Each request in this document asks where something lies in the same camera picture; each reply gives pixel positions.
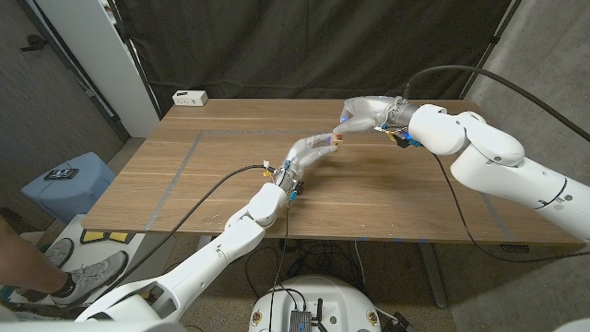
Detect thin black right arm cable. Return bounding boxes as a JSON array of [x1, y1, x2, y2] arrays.
[[431, 151, 590, 264]]

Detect white power strip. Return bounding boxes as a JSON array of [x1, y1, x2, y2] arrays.
[[172, 89, 209, 108]]

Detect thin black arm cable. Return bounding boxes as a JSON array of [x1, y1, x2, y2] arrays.
[[267, 201, 290, 332], [431, 151, 590, 264]]

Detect grey table leg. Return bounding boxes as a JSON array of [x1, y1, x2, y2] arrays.
[[417, 242, 449, 309]]

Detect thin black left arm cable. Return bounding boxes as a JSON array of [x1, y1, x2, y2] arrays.
[[267, 201, 290, 332]]

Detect black floor cables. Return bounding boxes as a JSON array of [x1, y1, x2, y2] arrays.
[[243, 238, 365, 299]]

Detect grey sneaker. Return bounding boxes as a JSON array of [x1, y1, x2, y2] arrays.
[[50, 251, 129, 305], [43, 237, 75, 271]]

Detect black backdrop stand pole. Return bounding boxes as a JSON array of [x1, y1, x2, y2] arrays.
[[458, 0, 525, 101], [106, 0, 163, 121]]

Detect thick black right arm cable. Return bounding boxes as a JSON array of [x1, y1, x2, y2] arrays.
[[402, 65, 590, 143]]

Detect black phone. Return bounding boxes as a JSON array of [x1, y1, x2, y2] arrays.
[[43, 168, 80, 181]]

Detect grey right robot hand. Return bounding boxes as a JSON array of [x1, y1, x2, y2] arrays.
[[339, 95, 420, 136]]

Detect black backdrop curtain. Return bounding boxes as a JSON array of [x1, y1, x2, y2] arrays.
[[112, 0, 525, 105]]

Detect white pillar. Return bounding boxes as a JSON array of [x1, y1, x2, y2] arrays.
[[34, 0, 160, 138]]

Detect black wall rail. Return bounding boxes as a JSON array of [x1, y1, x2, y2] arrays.
[[17, 0, 131, 142]]

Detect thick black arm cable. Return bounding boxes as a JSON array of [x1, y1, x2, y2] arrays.
[[402, 65, 590, 143], [59, 163, 273, 319]]

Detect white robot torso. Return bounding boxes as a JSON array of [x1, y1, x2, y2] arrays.
[[248, 275, 383, 332]]

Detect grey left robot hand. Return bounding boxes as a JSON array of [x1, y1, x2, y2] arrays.
[[275, 133, 340, 191]]

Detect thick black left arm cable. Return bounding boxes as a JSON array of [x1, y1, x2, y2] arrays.
[[59, 163, 273, 319]]

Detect blue stool with phone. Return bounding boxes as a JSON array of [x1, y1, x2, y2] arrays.
[[20, 152, 116, 222]]

